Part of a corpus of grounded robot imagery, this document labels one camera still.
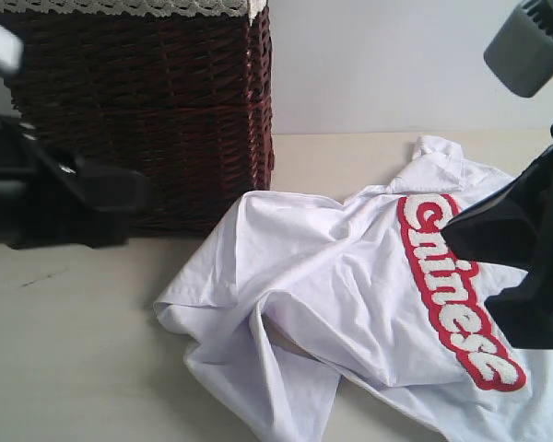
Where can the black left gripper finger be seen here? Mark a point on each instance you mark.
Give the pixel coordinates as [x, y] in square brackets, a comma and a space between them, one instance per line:
[72, 200]

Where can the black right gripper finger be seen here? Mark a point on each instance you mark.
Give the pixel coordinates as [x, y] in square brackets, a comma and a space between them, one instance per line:
[503, 228]

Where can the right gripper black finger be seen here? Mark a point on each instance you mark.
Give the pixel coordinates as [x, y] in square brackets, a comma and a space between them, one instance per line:
[524, 313]

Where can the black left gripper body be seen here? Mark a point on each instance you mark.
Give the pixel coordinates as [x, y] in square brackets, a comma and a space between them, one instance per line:
[9, 184]

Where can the white t-shirt red print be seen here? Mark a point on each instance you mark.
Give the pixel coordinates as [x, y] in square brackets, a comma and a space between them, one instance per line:
[292, 292]

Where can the dark brown wicker basket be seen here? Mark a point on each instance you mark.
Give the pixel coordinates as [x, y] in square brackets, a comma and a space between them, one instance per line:
[186, 101]

